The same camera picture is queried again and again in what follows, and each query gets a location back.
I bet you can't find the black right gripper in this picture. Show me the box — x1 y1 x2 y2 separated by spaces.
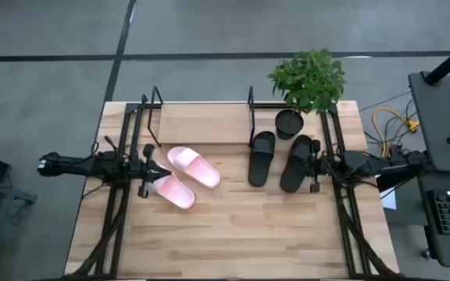
301 139 330 194

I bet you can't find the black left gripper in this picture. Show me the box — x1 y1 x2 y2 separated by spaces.
129 143 173 199

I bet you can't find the black slide sandal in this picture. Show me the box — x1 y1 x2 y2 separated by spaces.
247 130 277 188
279 134 315 194

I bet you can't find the pink slide sandal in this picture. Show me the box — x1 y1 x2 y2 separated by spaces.
166 146 221 190
146 162 196 210

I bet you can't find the white paper sheet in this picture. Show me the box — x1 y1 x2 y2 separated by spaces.
380 187 398 211

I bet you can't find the green plant in black pot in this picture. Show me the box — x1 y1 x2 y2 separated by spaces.
266 48 346 141

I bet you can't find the grey monitor desk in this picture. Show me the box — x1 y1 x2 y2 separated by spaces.
407 69 450 175

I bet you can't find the grey keyboard desk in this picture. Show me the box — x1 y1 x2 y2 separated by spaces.
416 171 450 270

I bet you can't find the black aluminium rig frame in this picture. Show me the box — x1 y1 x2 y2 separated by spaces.
64 93 402 281

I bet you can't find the wooden shelf black metal frame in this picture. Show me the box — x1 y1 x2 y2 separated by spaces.
146 85 256 148

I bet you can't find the yellow floor cable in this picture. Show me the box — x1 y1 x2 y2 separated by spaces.
372 108 420 157

